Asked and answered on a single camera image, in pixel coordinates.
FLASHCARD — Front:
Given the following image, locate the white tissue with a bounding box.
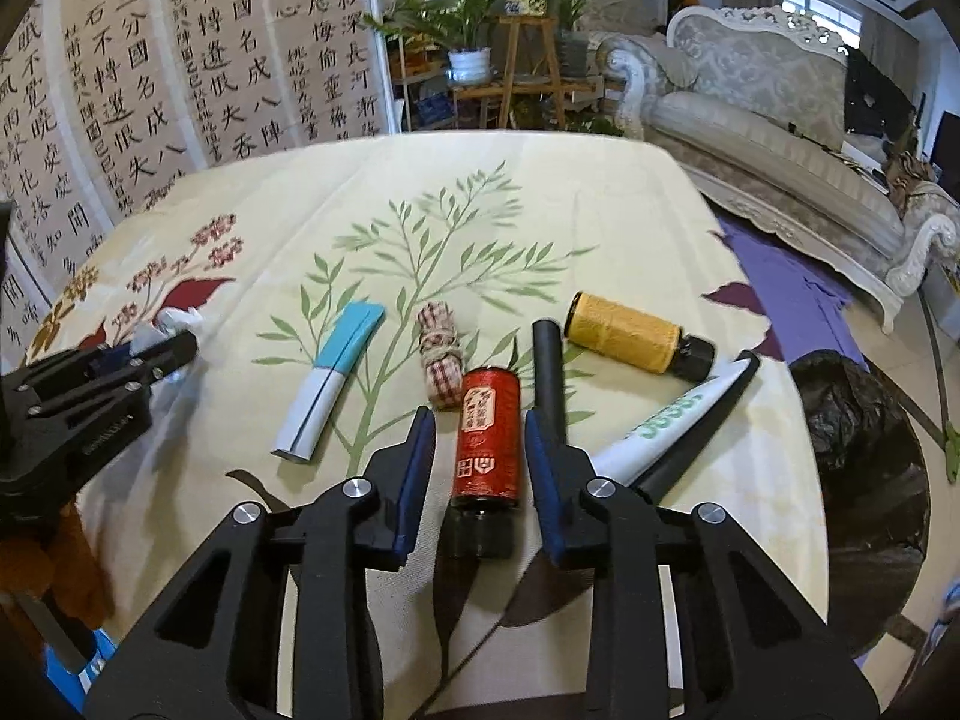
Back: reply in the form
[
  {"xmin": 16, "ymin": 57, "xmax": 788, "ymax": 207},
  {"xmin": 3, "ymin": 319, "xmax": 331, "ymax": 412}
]
[{"xmin": 130, "ymin": 307, "xmax": 203, "ymax": 355}]

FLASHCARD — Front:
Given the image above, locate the white toothpaste tube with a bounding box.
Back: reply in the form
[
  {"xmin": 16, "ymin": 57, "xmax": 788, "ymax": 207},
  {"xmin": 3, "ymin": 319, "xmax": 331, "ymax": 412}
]
[{"xmin": 592, "ymin": 349, "xmax": 760, "ymax": 502}]

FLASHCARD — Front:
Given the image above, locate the blue white paper box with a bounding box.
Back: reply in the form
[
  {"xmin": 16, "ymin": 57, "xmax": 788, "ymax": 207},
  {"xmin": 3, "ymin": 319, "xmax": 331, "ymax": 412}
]
[{"xmin": 272, "ymin": 301, "xmax": 386, "ymax": 463}]

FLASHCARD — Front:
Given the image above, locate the black trash bag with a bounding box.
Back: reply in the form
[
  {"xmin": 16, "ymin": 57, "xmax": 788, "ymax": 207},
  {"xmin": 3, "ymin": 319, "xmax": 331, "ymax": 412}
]
[{"xmin": 789, "ymin": 349, "xmax": 931, "ymax": 656}]

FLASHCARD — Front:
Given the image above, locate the yellow bottle black cap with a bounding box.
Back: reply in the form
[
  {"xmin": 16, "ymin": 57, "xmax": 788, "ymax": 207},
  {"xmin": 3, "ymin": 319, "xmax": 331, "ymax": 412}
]
[{"xmin": 563, "ymin": 291, "xmax": 716, "ymax": 383}]

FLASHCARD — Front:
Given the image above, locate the plaid ribbon bundle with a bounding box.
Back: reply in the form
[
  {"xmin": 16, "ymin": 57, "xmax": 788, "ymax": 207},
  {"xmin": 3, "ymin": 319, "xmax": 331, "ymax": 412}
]
[{"xmin": 416, "ymin": 302, "xmax": 464, "ymax": 410}]

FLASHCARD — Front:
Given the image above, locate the calligraphy folding screen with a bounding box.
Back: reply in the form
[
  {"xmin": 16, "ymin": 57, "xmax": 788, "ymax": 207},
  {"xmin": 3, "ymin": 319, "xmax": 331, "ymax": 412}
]
[{"xmin": 2, "ymin": 0, "xmax": 394, "ymax": 367}]

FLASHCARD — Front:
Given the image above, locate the black tube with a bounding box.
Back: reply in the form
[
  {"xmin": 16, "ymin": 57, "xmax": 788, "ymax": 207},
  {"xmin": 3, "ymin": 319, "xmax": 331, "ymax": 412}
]
[{"xmin": 532, "ymin": 319, "xmax": 568, "ymax": 444}]

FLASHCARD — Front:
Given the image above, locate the green slipper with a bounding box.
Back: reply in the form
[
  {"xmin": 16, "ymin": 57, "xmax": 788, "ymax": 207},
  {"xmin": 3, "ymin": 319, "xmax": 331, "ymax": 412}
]
[{"xmin": 944, "ymin": 421, "xmax": 960, "ymax": 484}]

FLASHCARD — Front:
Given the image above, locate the floral cream tablecloth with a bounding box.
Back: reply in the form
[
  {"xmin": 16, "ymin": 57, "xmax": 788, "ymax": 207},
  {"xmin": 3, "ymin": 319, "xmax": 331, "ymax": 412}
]
[{"xmin": 29, "ymin": 130, "xmax": 828, "ymax": 718}]

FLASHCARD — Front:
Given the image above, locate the purple floor cloth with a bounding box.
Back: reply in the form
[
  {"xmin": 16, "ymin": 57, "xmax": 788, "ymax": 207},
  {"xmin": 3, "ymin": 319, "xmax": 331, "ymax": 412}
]
[{"xmin": 715, "ymin": 206, "xmax": 867, "ymax": 367}]

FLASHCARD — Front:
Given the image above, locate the white plant pot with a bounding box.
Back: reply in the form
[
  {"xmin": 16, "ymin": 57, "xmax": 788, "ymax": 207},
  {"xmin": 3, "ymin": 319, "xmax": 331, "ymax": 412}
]
[{"xmin": 448, "ymin": 47, "xmax": 491, "ymax": 86}]

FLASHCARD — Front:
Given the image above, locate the wooden plant stand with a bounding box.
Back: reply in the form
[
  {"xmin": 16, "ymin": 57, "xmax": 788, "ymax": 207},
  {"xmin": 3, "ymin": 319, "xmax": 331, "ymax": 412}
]
[{"xmin": 449, "ymin": 15, "xmax": 604, "ymax": 130}]

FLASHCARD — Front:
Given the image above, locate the ornate white sofa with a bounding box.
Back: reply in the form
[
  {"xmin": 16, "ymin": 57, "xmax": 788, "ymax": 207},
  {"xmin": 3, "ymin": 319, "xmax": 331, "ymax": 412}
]
[{"xmin": 596, "ymin": 7, "xmax": 958, "ymax": 332}]

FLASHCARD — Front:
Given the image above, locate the dark covered cabinet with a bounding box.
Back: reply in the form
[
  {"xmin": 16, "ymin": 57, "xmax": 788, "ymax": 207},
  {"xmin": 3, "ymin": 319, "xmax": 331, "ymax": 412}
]
[{"xmin": 929, "ymin": 112, "xmax": 960, "ymax": 200}]

